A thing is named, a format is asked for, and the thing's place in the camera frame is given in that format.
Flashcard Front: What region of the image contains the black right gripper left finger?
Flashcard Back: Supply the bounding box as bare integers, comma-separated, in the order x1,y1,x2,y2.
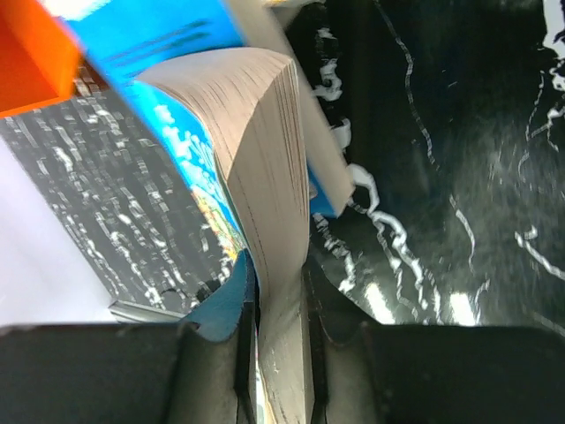
0,249,260,424

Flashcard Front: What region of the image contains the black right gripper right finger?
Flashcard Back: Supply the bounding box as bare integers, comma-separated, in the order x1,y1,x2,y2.
302,258,564,423

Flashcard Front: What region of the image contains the blue 26-Storey Treehouse book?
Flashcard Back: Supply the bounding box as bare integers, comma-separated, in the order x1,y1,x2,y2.
139,47,312,423

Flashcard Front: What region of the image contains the orange wooden shelf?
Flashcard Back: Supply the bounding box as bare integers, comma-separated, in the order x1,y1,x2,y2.
1,0,83,117

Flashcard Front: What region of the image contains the blue back-cover book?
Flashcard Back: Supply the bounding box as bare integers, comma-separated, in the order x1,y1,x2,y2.
44,0,353,217

